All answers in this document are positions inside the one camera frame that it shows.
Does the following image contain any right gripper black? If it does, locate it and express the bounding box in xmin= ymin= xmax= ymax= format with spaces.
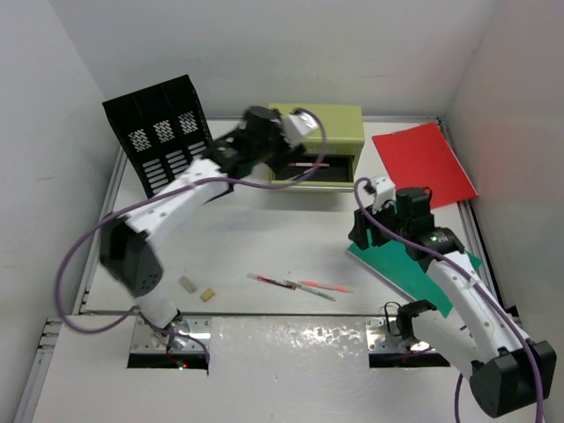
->
xmin=348 ymin=196 xmax=408 ymax=250

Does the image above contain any green metal drawer toolbox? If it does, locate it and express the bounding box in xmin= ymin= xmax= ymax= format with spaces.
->
xmin=269 ymin=103 xmax=365 ymax=191

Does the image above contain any orange red pen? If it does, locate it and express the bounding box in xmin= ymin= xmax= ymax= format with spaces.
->
xmin=299 ymin=281 xmax=353 ymax=293

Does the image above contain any grey green pen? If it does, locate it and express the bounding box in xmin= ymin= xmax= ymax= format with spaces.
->
xmin=283 ymin=279 xmax=336 ymax=302

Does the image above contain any dark red clear pen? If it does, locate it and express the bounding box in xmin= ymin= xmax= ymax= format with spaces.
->
xmin=247 ymin=273 xmax=296 ymax=291

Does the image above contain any white eraser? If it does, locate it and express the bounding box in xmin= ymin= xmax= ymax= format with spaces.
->
xmin=178 ymin=276 xmax=197 ymax=293

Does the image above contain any tan eraser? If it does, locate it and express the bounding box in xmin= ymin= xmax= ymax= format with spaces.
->
xmin=200 ymin=288 xmax=215 ymax=302

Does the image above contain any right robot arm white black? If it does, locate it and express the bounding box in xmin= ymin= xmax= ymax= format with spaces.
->
xmin=349 ymin=177 xmax=557 ymax=422

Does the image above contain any green notebook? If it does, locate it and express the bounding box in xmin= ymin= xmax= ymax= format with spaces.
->
xmin=345 ymin=233 xmax=484 ymax=319

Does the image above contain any red folder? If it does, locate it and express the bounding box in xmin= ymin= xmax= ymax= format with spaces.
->
xmin=372 ymin=122 xmax=478 ymax=209

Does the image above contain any black three-slot file organizer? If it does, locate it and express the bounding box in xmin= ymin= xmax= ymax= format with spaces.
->
xmin=102 ymin=75 xmax=212 ymax=198

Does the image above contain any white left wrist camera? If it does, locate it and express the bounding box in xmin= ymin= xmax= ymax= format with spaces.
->
xmin=282 ymin=111 xmax=319 ymax=145

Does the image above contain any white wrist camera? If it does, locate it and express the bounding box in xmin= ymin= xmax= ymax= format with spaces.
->
xmin=282 ymin=111 xmax=319 ymax=145
xmin=363 ymin=176 xmax=396 ymax=213

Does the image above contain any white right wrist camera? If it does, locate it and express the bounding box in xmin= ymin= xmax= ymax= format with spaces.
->
xmin=363 ymin=176 xmax=396 ymax=213

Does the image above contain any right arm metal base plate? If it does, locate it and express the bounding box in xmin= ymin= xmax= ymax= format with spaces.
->
xmin=365 ymin=315 xmax=435 ymax=354

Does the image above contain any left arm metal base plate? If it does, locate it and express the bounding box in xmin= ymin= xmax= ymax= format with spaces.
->
xmin=130 ymin=316 xmax=212 ymax=354

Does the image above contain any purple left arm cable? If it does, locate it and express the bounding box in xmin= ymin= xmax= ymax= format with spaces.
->
xmin=54 ymin=108 xmax=330 ymax=365

